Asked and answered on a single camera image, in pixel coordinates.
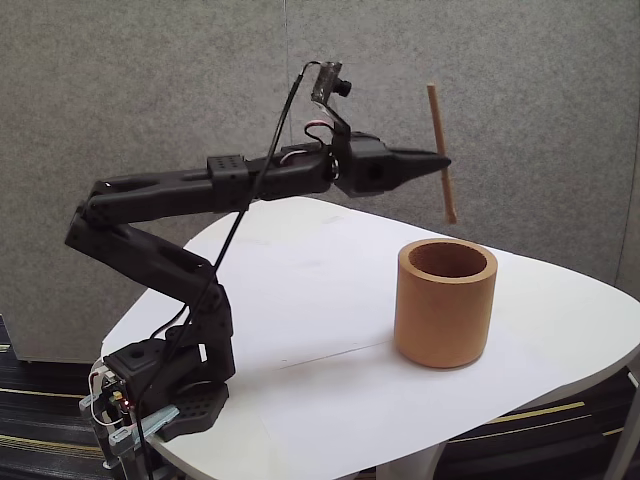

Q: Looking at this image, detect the thin black motor cable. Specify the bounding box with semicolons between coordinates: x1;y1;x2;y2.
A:
148;304;192;342

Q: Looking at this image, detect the thick black camera cable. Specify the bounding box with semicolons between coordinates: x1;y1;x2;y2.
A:
133;60;324;480

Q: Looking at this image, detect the motor controller board with wires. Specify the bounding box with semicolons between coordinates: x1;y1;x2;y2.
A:
78;360;136;430

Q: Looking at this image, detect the grey metal table clamp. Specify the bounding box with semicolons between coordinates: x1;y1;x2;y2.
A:
102;403;181;480

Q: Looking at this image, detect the small camera circuit board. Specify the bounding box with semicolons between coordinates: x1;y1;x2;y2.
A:
310;59;352;151

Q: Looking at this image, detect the wooden pen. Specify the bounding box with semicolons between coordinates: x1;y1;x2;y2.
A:
426;83;458;225

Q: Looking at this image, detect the brown cylindrical pen holder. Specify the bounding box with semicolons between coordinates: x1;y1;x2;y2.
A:
393;238;500;370

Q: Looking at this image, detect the white table leg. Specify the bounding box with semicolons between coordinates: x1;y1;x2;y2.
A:
606;364;640;480
374;438;447;480

